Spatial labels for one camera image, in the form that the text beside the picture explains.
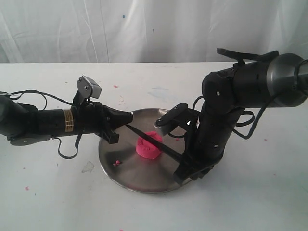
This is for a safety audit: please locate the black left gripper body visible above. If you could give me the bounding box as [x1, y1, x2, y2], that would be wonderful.
[77, 101, 111, 135]

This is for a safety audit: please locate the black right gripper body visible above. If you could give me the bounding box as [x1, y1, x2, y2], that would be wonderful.
[185, 69, 241, 178]

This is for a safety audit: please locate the black knife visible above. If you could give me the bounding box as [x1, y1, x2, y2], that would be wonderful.
[126, 125, 182, 163]

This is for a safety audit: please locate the pink play dough lump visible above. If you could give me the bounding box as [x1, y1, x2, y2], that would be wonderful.
[136, 131, 162, 159]

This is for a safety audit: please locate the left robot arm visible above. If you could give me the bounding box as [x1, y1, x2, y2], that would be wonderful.
[0, 92, 192, 167]

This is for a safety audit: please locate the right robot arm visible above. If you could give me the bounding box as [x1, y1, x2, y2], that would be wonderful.
[174, 48, 308, 181]

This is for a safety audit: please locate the small pink clay crumb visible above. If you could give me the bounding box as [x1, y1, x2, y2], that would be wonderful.
[113, 160, 121, 166]

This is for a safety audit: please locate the round steel plate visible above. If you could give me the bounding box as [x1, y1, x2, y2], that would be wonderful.
[99, 108, 185, 193]

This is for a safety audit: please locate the white backdrop curtain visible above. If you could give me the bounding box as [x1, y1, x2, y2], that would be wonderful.
[0, 0, 308, 63]

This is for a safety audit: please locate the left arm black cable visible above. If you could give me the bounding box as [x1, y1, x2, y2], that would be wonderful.
[9, 89, 85, 160]

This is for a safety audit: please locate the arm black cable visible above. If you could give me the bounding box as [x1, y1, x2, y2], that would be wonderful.
[9, 89, 85, 160]
[192, 47, 280, 140]

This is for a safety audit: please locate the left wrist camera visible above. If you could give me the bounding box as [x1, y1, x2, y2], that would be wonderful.
[77, 76, 102, 99]

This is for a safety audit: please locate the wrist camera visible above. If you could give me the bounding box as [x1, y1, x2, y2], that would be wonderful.
[154, 103, 188, 136]
[77, 76, 102, 99]

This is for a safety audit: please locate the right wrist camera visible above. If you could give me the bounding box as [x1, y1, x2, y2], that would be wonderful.
[154, 103, 188, 136]

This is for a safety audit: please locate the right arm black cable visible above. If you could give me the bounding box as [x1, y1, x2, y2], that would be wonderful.
[192, 47, 280, 140]

